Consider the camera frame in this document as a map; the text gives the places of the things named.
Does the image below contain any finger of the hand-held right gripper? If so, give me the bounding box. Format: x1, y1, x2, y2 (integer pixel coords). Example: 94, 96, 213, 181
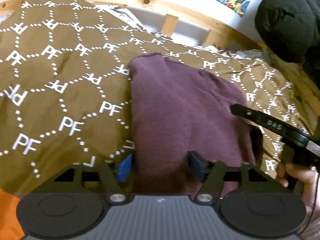
230, 103, 261, 124

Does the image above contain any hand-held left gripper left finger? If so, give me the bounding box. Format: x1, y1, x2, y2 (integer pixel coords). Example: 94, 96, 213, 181
37, 153, 133, 204

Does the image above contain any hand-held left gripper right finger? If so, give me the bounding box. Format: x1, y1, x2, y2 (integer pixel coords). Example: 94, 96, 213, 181
187, 150, 283, 204

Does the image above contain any maroon sweatshirt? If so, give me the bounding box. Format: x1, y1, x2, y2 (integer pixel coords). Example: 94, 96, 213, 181
127, 52, 263, 196

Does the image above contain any person's right hand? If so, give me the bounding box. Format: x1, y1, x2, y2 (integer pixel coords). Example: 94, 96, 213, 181
276, 161, 320, 240

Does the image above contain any black padded jacket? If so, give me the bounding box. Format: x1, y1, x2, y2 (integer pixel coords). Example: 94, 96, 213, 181
254, 0, 320, 63

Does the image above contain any brown letter-print blanket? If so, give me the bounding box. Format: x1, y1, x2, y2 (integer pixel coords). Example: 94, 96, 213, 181
0, 0, 313, 196

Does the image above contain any orange cloth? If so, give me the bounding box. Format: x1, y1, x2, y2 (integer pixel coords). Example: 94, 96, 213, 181
0, 189, 26, 240

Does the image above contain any white brown floral bedsheet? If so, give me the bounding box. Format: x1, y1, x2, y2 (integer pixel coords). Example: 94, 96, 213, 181
107, 7, 273, 61

